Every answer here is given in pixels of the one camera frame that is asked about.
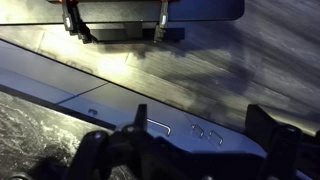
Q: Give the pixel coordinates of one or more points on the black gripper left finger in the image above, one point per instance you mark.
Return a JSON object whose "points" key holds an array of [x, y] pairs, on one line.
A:
{"points": [[140, 116]]}

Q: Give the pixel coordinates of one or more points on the orange and black clamp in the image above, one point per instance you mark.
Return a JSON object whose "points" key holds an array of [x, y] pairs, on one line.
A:
{"points": [[71, 23], [162, 20]]}

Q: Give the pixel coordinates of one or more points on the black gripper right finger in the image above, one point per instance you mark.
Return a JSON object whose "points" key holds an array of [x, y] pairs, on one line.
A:
{"points": [[280, 146]]}

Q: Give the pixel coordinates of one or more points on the black perforated robot table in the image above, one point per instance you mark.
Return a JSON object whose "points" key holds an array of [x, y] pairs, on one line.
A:
{"points": [[200, 10]]}

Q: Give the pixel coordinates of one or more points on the grey metal counter edge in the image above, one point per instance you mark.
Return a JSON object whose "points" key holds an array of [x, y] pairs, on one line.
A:
{"points": [[50, 76]]}

